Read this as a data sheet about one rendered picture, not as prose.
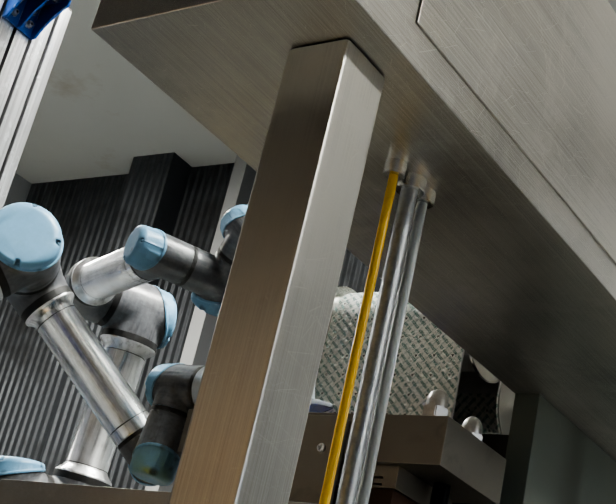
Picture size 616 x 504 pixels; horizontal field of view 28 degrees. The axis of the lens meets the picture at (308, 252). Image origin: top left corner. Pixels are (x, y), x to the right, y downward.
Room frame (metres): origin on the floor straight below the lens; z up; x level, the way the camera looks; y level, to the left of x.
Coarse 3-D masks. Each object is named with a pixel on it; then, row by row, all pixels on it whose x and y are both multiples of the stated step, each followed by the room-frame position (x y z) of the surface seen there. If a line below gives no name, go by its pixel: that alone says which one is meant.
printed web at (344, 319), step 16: (336, 304) 1.76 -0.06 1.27; (352, 304) 1.74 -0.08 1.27; (336, 320) 1.75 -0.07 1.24; (352, 320) 1.73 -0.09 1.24; (368, 320) 1.71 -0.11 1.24; (416, 320) 1.66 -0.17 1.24; (336, 336) 1.75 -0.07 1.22; (352, 336) 1.73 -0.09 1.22; (368, 336) 1.71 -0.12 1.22; (416, 336) 1.66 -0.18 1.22; (432, 336) 1.64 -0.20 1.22; (464, 384) 1.74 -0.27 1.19; (480, 384) 1.72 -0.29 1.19; (496, 384) 1.70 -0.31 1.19; (464, 400) 1.73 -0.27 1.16; (480, 400) 1.72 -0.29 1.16; (496, 400) 1.70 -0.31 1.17; (464, 416) 1.74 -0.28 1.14; (480, 416) 1.72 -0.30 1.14; (496, 416) 1.71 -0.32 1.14; (496, 432) 1.72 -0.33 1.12
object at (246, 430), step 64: (320, 64) 0.84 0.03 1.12; (320, 128) 0.83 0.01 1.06; (256, 192) 0.86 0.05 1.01; (320, 192) 0.83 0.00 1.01; (256, 256) 0.85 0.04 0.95; (320, 256) 0.85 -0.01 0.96; (256, 320) 0.84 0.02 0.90; (320, 320) 0.86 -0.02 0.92; (256, 384) 0.83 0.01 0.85; (192, 448) 0.86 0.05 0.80; (256, 448) 0.83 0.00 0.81
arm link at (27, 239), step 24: (0, 216) 1.82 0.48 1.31; (24, 216) 1.82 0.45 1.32; (48, 216) 1.83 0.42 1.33; (0, 240) 1.81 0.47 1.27; (24, 240) 1.82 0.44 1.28; (48, 240) 1.83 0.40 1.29; (0, 264) 1.83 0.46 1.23; (24, 264) 1.82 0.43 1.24; (48, 264) 1.85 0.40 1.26; (0, 288) 1.86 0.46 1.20; (24, 288) 1.93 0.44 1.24
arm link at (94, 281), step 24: (144, 240) 1.94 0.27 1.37; (168, 240) 1.96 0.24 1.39; (96, 264) 2.17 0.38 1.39; (120, 264) 2.06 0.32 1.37; (144, 264) 1.97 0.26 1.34; (168, 264) 1.97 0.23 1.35; (192, 264) 1.98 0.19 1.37; (72, 288) 2.26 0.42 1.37; (96, 288) 2.20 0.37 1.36; (120, 288) 2.14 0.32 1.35; (96, 312) 2.33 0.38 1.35
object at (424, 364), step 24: (336, 360) 1.74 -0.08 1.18; (360, 360) 1.71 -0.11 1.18; (408, 360) 1.66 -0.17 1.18; (432, 360) 1.64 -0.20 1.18; (456, 360) 1.61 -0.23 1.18; (336, 384) 1.73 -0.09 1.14; (408, 384) 1.66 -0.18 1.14; (432, 384) 1.63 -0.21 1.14; (456, 384) 1.61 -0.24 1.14; (336, 408) 1.73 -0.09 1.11; (408, 408) 1.65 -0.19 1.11
